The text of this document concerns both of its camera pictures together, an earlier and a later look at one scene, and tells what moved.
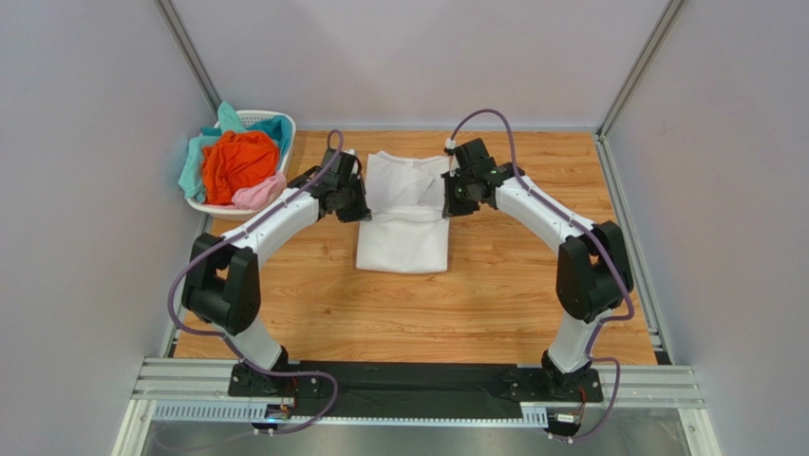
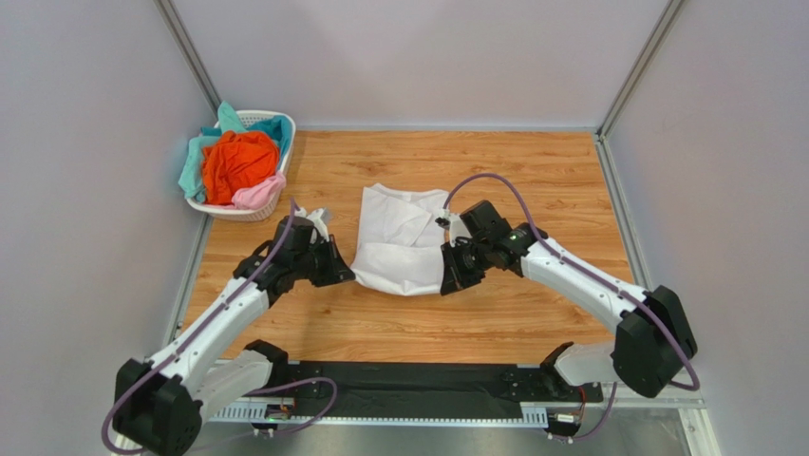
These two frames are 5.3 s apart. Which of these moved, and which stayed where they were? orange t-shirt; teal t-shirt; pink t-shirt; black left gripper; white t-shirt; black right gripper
Moved: white t-shirt; black left gripper; black right gripper
Stayed: teal t-shirt; pink t-shirt; orange t-shirt
